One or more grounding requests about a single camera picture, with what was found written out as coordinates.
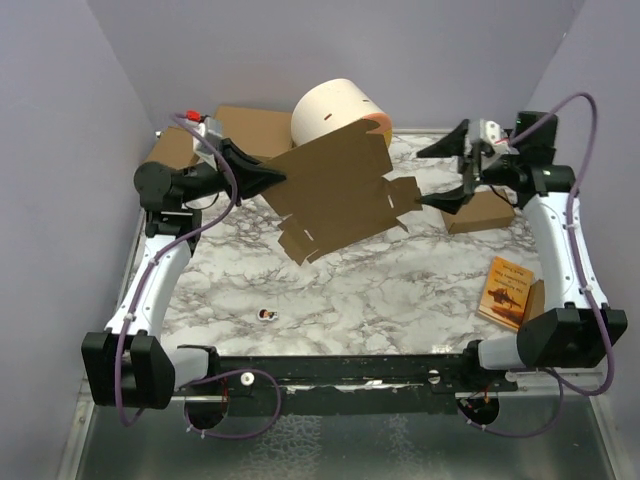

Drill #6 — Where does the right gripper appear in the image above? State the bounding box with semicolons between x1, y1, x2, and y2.
416;120;524;214

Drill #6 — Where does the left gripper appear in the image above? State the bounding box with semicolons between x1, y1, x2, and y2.
178;137;286;205

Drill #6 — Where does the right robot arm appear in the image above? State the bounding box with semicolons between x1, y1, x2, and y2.
417;111;627;391

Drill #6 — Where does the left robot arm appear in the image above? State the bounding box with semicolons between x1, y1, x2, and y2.
81;139;286;409

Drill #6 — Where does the large folded cardboard box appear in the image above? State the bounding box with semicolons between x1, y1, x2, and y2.
214;105;293;160

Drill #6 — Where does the small folded cardboard box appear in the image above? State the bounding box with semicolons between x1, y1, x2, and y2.
441;188;515;234

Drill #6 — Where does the cardboard box under book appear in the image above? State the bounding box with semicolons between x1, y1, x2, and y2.
522;280;545;324

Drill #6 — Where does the round cream drawer cabinet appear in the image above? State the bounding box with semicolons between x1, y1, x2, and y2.
291;78;393;146

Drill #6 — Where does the orange paperback book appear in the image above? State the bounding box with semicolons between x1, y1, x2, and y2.
476;257;534;331

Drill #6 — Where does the small cartoon sticker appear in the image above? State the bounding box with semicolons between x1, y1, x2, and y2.
258;309;279;321

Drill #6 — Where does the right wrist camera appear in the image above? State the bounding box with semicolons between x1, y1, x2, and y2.
465;119;511;152

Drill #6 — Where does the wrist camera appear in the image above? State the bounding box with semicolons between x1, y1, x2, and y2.
193;116;224;157
465;119;511;152

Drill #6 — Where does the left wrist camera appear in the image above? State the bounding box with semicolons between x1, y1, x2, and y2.
193;116;224;157

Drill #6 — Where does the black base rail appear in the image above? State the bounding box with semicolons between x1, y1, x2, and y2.
164;353;521;416

